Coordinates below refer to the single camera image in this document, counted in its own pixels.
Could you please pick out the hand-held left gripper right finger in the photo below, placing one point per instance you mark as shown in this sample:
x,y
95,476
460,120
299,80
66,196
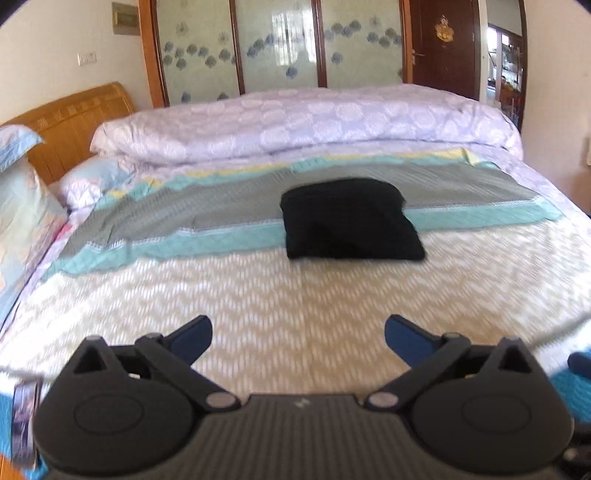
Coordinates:
x,y
406,337

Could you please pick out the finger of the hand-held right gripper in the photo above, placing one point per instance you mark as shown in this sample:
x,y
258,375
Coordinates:
x,y
581,363

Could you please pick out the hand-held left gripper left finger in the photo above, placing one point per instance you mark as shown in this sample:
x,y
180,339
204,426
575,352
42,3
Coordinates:
x,y
191,337

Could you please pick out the black pants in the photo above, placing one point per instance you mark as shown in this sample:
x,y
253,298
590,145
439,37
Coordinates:
x,y
351,221

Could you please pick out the patterned teal and white bedspread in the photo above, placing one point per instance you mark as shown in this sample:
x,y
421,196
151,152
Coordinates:
x,y
277,286

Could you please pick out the lilac floral pillow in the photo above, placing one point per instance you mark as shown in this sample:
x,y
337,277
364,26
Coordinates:
x,y
92,180

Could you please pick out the smartphone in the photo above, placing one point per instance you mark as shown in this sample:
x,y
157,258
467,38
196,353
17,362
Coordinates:
x,y
25,420

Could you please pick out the light blue floral pillow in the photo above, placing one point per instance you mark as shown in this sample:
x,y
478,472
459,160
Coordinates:
x,y
23,221

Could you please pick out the lilac floral duvet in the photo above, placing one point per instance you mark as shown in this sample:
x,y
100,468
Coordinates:
x,y
300,124

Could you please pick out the wooden headboard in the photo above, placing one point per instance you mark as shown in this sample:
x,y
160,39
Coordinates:
x,y
69,124

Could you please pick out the dark brown wooden door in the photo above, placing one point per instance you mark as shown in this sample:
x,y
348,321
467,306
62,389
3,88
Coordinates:
x,y
445,55

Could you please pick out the wardrobe with floral glass doors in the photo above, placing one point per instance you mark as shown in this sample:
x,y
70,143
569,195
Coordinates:
x,y
277,46

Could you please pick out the gold door ornament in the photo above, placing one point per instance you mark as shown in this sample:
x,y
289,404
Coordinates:
x,y
444,28

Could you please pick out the white wall socket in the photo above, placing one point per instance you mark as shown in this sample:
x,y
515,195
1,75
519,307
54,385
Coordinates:
x,y
87,57

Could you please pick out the wall breaker panel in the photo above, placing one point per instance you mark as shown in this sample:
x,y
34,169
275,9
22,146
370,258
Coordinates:
x,y
125,18

